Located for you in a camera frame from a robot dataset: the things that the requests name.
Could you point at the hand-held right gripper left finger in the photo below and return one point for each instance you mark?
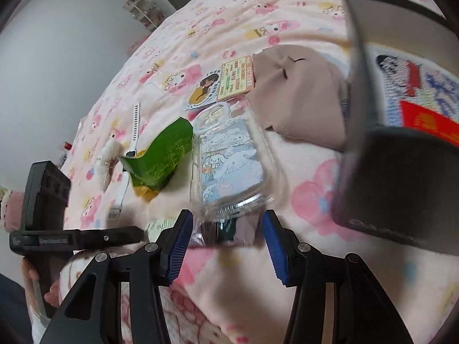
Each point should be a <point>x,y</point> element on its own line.
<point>179,247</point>

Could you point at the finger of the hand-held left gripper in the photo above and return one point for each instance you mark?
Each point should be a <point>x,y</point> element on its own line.
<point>111,237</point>

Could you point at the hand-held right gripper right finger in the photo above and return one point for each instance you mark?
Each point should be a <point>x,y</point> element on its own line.
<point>274,251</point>

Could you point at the clear cartoon phone case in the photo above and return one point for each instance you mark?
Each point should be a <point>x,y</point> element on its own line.
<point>229,165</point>

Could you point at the black cardboard box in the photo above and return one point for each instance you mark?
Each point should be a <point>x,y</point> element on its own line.
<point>387,172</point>

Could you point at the person's left hand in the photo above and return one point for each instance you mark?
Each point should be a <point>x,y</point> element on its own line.
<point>53,295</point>

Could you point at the white green packet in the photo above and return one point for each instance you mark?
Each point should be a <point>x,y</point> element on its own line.
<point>157,227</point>

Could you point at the mauve cloth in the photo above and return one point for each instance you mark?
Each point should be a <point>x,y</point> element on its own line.
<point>249,229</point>

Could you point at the pink plush toy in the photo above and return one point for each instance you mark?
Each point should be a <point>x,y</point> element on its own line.
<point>10,209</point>

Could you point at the dark green packet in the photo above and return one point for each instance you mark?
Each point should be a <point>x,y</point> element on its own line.
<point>226,231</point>

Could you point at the white plush toy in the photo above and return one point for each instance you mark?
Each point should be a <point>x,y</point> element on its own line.
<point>107,157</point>

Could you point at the pink cartoon printed blanket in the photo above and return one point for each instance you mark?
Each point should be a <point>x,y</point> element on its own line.
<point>358,276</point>

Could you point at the green snack packet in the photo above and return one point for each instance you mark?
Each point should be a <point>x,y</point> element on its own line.
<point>161,157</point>

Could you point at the white smart watch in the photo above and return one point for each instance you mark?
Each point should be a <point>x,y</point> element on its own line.
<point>136,129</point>

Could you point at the person's dark clothing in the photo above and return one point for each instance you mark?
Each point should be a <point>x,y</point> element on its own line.
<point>14,311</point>

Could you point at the round cartoon figure sticker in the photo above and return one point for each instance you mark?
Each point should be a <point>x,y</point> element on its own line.
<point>202,91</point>

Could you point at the beige knit cloth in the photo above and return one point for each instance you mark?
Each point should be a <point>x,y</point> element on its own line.
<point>301,93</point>

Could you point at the pink green printed card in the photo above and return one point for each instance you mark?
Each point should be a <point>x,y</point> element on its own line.
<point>235,79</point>

